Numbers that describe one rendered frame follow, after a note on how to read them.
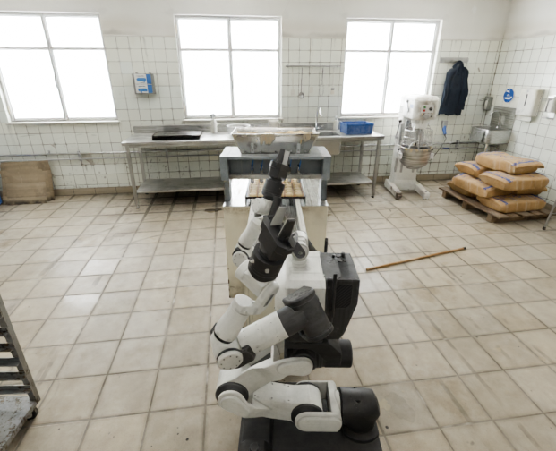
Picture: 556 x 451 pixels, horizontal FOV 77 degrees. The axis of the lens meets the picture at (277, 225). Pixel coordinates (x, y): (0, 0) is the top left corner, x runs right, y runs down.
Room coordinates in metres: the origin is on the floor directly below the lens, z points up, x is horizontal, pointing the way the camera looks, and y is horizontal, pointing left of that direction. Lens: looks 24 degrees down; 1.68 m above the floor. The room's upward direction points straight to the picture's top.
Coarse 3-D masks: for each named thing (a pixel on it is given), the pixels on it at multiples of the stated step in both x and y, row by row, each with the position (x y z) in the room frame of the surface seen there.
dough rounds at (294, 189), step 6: (258, 180) 2.63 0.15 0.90; (264, 180) 2.57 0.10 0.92; (294, 180) 2.57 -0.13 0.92; (252, 186) 2.41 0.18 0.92; (258, 186) 2.47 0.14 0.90; (288, 186) 2.41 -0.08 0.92; (294, 186) 2.41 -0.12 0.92; (300, 186) 2.47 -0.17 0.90; (252, 192) 2.26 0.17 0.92; (258, 192) 2.32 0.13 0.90; (288, 192) 2.26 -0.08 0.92; (294, 192) 2.32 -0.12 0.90; (300, 192) 2.26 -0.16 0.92
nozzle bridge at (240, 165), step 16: (224, 160) 2.22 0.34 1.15; (240, 160) 2.31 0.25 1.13; (256, 160) 2.31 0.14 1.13; (288, 160) 2.31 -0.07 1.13; (304, 160) 2.31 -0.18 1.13; (320, 160) 2.31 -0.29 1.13; (224, 176) 2.22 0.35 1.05; (240, 176) 2.26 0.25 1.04; (256, 176) 2.26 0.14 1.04; (288, 176) 2.26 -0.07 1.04; (304, 176) 2.26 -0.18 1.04; (320, 176) 2.26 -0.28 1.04; (224, 192) 2.33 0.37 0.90; (320, 192) 2.38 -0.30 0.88
